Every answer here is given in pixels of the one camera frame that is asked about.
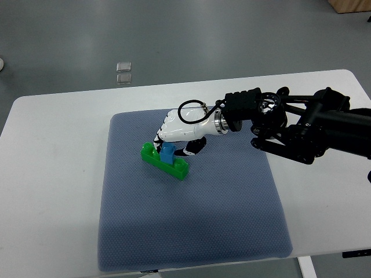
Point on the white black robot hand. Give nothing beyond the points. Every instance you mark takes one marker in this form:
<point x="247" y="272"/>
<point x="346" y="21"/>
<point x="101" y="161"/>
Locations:
<point x="190" y="126"/>

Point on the blue toy block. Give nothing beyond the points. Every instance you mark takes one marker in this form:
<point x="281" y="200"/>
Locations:
<point x="167" y="153"/>

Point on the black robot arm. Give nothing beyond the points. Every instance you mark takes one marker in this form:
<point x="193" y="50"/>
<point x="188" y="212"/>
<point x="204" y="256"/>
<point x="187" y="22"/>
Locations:
<point x="299" y="128"/>

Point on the green four-stud toy block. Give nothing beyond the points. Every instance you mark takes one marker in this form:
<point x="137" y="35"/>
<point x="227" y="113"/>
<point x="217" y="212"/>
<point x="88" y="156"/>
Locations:
<point x="178" y="169"/>

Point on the upper metal floor plate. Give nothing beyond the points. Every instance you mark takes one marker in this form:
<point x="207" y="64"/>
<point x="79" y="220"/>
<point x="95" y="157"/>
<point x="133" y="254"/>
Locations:
<point x="123" y="66"/>

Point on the blue-grey textured mat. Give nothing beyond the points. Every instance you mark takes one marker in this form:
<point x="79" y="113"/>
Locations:
<point x="227" y="209"/>

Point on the white table leg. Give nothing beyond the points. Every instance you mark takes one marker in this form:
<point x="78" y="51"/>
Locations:
<point x="306" y="267"/>

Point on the white shoe tip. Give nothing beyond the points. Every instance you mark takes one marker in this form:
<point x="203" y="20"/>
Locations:
<point x="1" y="64"/>

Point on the wooden furniture corner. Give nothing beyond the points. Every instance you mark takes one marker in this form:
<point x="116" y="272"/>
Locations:
<point x="350" y="6"/>

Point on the black table control panel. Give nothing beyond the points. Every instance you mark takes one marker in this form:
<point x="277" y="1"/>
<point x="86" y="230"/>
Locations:
<point x="356" y="253"/>

